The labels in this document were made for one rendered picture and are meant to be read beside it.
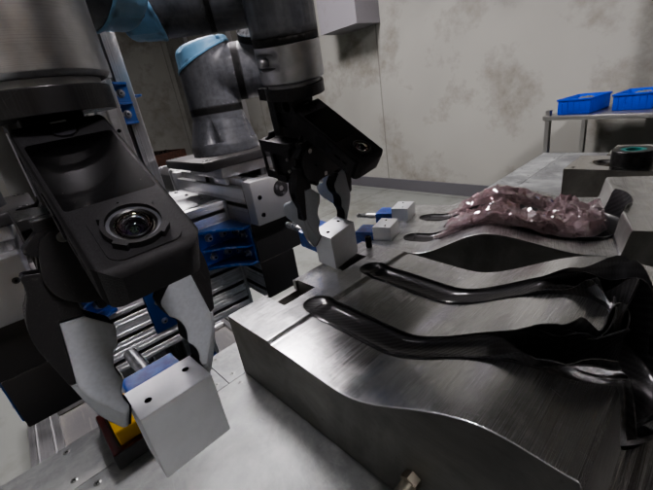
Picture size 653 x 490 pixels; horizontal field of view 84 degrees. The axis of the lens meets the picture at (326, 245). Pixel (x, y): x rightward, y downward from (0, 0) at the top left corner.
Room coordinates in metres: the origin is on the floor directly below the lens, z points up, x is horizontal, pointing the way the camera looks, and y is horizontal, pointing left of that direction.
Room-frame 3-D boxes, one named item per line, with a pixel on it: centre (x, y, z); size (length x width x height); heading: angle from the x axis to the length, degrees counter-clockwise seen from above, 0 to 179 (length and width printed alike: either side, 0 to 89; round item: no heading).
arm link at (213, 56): (0.89, 0.19, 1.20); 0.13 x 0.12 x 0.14; 97
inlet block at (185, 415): (0.24, 0.16, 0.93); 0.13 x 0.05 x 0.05; 41
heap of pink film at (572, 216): (0.58, -0.33, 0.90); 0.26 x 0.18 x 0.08; 58
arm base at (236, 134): (0.89, 0.19, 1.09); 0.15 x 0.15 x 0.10
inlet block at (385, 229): (0.68, -0.08, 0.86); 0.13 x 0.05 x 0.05; 58
